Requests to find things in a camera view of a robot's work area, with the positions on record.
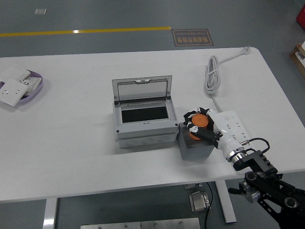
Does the metal base plate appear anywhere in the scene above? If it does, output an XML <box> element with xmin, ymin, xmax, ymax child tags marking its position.
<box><xmin>80</xmin><ymin>217</ymin><xmax>201</xmax><ymax>229</ymax></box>

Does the white power strip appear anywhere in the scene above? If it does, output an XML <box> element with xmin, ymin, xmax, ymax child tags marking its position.
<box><xmin>217</xmin><ymin>110</ymin><xmax>251</xmax><ymax>144</ymax></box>

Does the silver floor socket box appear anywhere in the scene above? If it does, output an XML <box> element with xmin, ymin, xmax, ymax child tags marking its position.
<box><xmin>189</xmin><ymin>190</ymin><xmax>212</xmax><ymax>213</ymax></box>

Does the red object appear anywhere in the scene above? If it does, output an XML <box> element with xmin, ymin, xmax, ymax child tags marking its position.
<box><xmin>295</xmin><ymin>4</ymin><xmax>305</xmax><ymax>26</ymax></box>

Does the grey cube with round hole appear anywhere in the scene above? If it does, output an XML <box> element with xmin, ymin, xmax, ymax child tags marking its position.
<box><xmin>178</xmin><ymin>122</ymin><xmax>215</xmax><ymax>161</ymax></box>

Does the orange cylinder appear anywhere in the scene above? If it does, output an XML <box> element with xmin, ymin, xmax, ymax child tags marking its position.
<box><xmin>189</xmin><ymin>114</ymin><xmax>209</xmax><ymax>141</ymax></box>

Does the brown floor sign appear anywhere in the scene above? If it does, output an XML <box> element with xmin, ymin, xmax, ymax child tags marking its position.
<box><xmin>171</xmin><ymin>28</ymin><xmax>214</xmax><ymax>47</ymax></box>

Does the white power cord with plug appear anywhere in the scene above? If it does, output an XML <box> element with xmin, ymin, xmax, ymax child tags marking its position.
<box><xmin>205</xmin><ymin>45</ymin><xmax>251</xmax><ymax>113</ymax></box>

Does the grey table bracket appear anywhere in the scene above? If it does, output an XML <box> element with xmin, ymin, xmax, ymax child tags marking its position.
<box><xmin>184</xmin><ymin>182</ymin><xmax>203</xmax><ymax>190</ymax></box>

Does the wooden crate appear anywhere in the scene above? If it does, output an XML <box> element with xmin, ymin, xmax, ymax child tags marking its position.
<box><xmin>289</xmin><ymin>41</ymin><xmax>305</xmax><ymax>79</ymax></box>

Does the purple tray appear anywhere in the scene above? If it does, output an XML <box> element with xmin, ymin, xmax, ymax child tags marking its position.
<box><xmin>0</xmin><ymin>69</ymin><xmax>45</xmax><ymax>104</ymax></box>

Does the white socket module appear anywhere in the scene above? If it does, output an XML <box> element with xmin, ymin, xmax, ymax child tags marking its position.
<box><xmin>18</xmin><ymin>75</ymin><xmax>41</xmax><ymax>96</ymax></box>

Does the large white wall socket plate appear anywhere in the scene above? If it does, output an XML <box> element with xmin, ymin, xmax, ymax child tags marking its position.
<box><xmin>0</xmin><ymin>78</ymin><xmax>30</xmax><ymax>107</ymax></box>

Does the white table leg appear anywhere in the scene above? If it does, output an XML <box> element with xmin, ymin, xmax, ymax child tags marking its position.
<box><xmin>215</xmin><ymin>180</ymin><xmax>237</xmax><ymax>224</ymax></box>
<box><xmin>42</xmin><ymin>197</ymin><xmax>59</xmax><ymax>229</ymax></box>

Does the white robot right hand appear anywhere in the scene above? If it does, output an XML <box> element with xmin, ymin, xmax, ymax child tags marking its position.
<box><xmin>183</xmin><ymin>106</ymin><xmax>245</xmax><ymax>163</ymax></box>

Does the white wall switch plate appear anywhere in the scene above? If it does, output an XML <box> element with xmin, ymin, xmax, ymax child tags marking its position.
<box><xmin>0</xmin><ymin>65</ymin><xmax>31</xmax><ymax>83</ymax></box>

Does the yellow floor tape line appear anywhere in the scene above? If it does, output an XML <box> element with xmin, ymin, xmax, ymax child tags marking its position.
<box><xmin>0</xmin><ymin>26</ymin><xmax>172</xmax><ymax>38</ymax></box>

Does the black floor cable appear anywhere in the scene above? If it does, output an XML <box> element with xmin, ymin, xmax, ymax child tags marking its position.
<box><xmin>204</xmin><ymin>182</ymin><xmax>214</xmax><ymax>229</ymax></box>

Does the grey box with clear lid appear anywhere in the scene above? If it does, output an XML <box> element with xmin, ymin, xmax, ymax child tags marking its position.
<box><xmin>111</xmin><ymin>75</ymin><xmax>179</xmax><ymax>149</ymax></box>

